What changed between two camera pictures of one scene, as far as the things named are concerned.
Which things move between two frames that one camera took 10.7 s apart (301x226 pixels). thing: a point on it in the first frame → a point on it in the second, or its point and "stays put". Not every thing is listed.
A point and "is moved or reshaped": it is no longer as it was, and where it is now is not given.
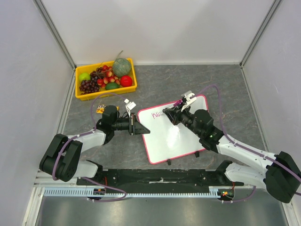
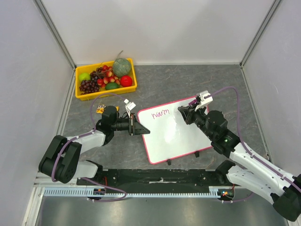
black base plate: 160,177 stays put
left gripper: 135,127 stays put
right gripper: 177,114 → 190,113
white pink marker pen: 176,103 is moved or reshaped
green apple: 84,76 stays put
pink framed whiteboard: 166,141 stays put
